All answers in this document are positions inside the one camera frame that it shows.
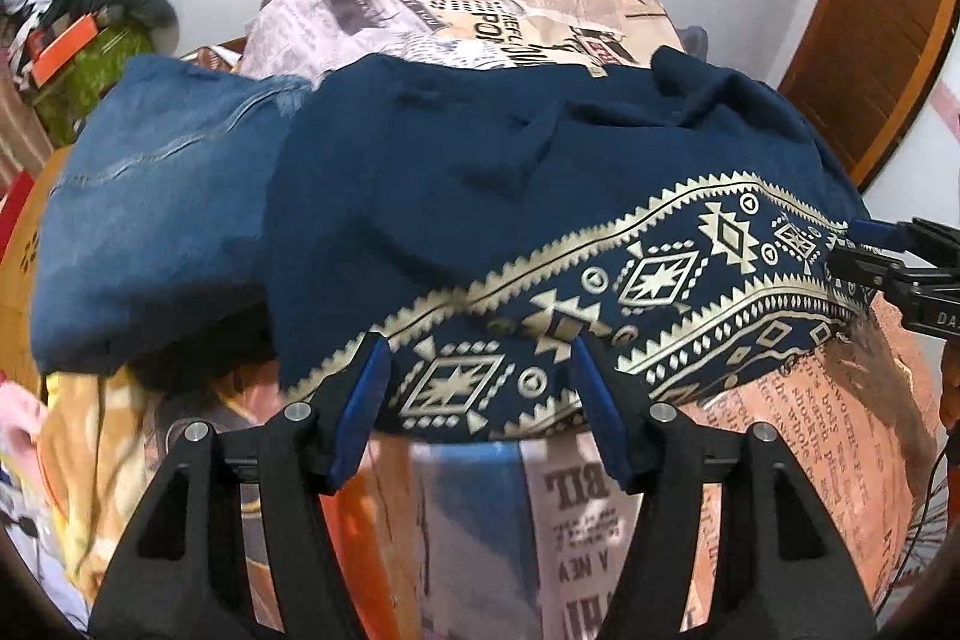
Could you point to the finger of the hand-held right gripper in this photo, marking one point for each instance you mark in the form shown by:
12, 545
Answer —
862, 269
874, 231

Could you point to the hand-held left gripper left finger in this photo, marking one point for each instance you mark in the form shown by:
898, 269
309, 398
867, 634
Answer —
361, 404

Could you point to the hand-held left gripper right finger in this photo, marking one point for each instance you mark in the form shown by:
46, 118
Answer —
600, 415

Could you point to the navy garment with patterned band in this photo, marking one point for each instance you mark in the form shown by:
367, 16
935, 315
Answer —
450, 197

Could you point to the brown wooden door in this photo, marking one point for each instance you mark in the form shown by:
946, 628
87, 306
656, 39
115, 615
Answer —
877, 10

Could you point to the grey backpack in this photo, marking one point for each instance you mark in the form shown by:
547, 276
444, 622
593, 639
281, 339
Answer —
697, 42

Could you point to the yellow blanket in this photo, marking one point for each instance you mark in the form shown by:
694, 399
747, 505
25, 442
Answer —
90, 460

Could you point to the blue jeans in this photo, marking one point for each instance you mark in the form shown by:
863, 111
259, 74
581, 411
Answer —
150, 197

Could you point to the light pink cloth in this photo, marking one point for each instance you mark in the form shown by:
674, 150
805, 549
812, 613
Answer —
19, 419

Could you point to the newspaper print blanket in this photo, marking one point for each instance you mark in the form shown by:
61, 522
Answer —
487, 10

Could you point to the green bag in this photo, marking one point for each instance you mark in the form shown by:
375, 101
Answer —
90, 85

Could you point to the striped curtain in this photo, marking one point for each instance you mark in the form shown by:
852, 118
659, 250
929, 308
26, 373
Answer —
22, 123

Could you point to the orange box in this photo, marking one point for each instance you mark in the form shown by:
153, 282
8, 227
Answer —
64, 48

